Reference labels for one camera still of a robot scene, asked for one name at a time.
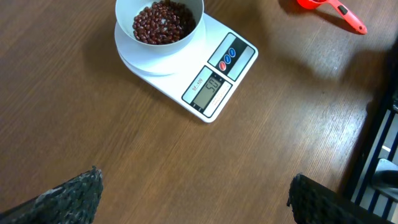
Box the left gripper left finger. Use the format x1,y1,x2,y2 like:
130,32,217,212
1,167,104,224

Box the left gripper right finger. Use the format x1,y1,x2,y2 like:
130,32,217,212
287,174,392,224

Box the orange measuring scoop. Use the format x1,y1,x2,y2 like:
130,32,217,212
297,0,368,35

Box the white digital kitchen scale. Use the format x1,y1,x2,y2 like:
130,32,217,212
114,14,258,123

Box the black metal rack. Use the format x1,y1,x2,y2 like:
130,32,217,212
342,43,397,223

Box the white round bowl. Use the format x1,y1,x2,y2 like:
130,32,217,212
115,0,205,54

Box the beans in white bowl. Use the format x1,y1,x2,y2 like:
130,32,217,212
132,1,197,45

